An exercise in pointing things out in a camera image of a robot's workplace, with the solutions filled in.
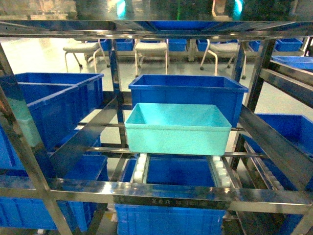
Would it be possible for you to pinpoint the blue bin lower centre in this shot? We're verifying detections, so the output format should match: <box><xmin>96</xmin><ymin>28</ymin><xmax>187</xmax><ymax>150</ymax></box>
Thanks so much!
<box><xmin>115</xmin><ymin>204</ymin><xmax>225</xmax><ymax>235</ymax></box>

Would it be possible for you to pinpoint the white roller track right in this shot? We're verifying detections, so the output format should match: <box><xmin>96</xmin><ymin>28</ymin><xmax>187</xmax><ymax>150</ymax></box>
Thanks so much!
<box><xmin>212</xmin><ymin>156</ymin><xmax>231</xmax><ymax>188</ymax></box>

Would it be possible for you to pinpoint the white chair right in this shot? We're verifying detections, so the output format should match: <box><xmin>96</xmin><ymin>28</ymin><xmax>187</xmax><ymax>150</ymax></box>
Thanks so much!
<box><xmin>200</xmin><ymin>39</ymin><xmax>239</xmax><ymax>76</ymax></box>

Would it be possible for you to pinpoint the blue bin left shelf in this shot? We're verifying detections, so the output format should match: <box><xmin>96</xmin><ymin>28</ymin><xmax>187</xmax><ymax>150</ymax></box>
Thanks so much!
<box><xmin>0</xmin><ymin>72</ymin><xmax>105</xmax><ymax>171</ymax></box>

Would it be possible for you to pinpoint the white chair left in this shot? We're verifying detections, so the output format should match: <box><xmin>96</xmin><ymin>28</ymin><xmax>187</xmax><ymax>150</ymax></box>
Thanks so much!
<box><xmin>63</xmin><ymin>39</ymin><xmax>110</xmax><ymax>72</ymax></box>

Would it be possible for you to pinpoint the stainless steel shelf frame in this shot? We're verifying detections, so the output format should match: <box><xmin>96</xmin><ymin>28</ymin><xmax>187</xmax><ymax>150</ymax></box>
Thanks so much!
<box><xmin>0</xmin><ymin>20</ymin><xmax>313</xmax><ymax>235</ymax></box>

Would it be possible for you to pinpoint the blue bin lower left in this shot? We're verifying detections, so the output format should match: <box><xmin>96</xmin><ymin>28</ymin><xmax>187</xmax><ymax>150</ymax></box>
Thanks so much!
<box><xmin>0</xmin><ymin>197</ymin><xmax>97</xmax><ymax>232</ymax></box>

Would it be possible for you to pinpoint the white roller track left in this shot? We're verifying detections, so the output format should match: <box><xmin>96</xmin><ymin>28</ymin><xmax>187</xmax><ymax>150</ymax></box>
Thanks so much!
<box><xmin>132</xmin><ymin>153</ymin><xmax>150</xmax><ymax>184</ymax></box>

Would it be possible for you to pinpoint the light cyan plastic bin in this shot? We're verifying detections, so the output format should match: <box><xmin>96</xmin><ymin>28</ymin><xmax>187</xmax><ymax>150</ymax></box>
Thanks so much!
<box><xmin>125</xmin><ymin>103</ymin><xmax>232</xmax><ymax>155</ymax></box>

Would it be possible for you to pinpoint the blue bin behind cyan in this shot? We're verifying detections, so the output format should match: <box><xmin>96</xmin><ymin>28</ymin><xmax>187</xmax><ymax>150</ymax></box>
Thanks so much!
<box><xmin>129</xmin><ymin>74</ymin><xmax>248</xmax><ymax>127</ymax></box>

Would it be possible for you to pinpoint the blue bin shelf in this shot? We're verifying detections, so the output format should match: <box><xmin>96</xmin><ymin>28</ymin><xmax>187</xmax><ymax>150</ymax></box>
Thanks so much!
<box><xmin>258</xmin><ymin>114</ymin><xmax>313</xmax><ymax>190</ymax></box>
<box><xmin>0</xmin><ymin>72</ymin><xmax>105</xmax><ymax>171</ymax></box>

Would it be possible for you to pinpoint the white chair centre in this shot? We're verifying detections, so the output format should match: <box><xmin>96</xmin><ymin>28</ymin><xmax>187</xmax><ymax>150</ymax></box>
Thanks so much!
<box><xmin>134</xmin><ymin>39</ymin><xmax>169</xmax><ymax>77</ymax></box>

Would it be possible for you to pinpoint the white roller track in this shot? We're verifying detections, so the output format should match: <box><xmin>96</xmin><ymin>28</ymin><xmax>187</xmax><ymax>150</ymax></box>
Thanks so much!
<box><xmin>212</xmin><ymin>156</ymin><xmax>231</xmax><ymax>188</ymax></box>
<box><xmin>132</xmin><ymin>153</ymin><xmax>150</xmax><ymax>184</ymax></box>

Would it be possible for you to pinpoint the white chair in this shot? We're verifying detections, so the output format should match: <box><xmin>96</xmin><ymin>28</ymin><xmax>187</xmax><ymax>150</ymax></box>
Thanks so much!
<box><xmin>63</xmin><ymin>39</ymin><xmax>110</xmax><ymax>72</ymax></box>
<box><xmin>200</xmin><ymin>39</ymin><xmax>239</xmax><ymax>76</ymax></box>
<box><xmin>134</xmin><ymin>39</ymin><xmax>169</xmax><ymax>77</ymax></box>

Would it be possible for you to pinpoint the blue bin right shelf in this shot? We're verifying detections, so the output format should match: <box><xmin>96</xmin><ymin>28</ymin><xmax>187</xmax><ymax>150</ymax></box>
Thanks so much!
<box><xmin>258</xmin><ymin>114</ymin><xmax>313</xmax><ymax>190</ymax></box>

